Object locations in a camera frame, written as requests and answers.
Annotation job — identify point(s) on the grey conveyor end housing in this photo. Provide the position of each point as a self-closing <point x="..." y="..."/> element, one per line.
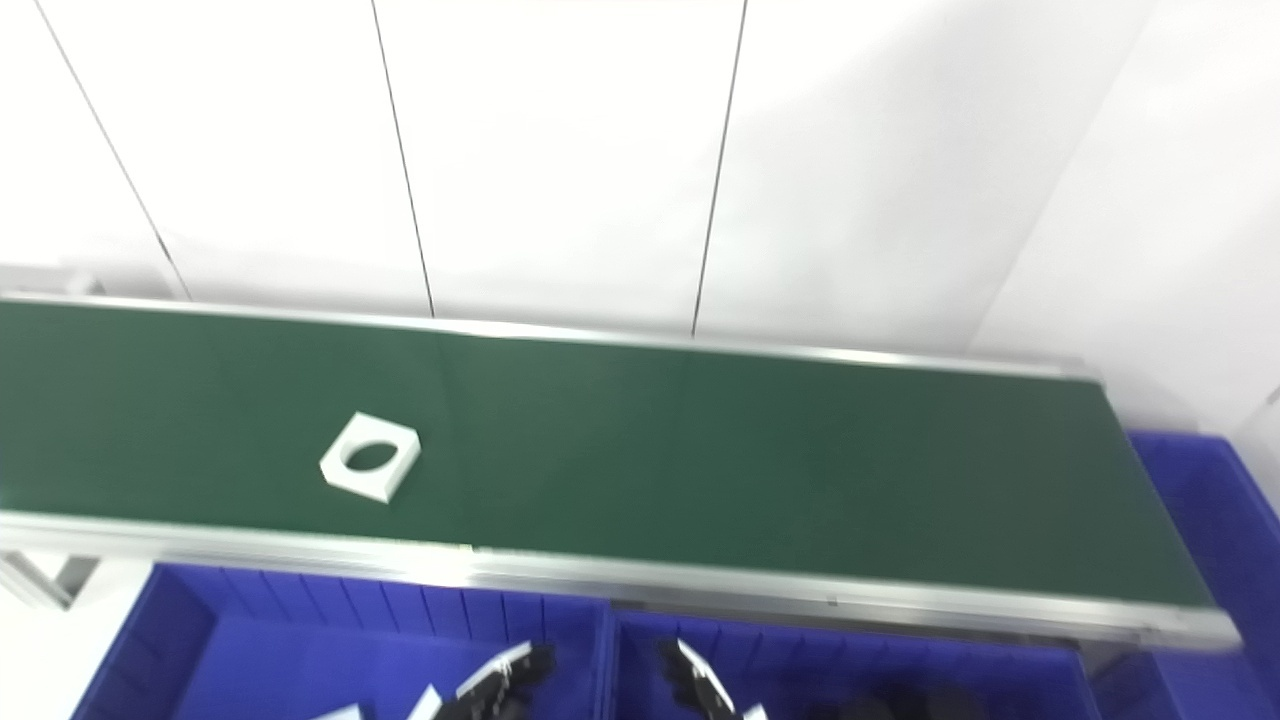
<point x="50" y="282"/>

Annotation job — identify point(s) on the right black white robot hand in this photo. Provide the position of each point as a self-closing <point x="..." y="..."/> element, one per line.
<point x="700" y="685"/>

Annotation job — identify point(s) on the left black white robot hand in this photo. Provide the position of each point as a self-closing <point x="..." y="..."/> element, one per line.
<point x="505" y="675"/>

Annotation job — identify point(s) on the aluminium conveyor support leg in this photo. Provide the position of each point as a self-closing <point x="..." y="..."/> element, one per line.
<point x="50" y="580"/>

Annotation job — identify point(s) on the blue plastic bin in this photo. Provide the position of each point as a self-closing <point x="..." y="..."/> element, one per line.
<point x="300" y="650"/>
<point x="900" y="660"/>
<point x="1210" y="520"/>

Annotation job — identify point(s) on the green conveyor belt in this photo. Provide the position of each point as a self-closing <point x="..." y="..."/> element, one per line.
<point x="700" y="450"/>

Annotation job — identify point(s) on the white square part with hole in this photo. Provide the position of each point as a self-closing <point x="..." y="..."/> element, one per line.
<point x="340" y="713"/>
<point x="350" y="485"/>

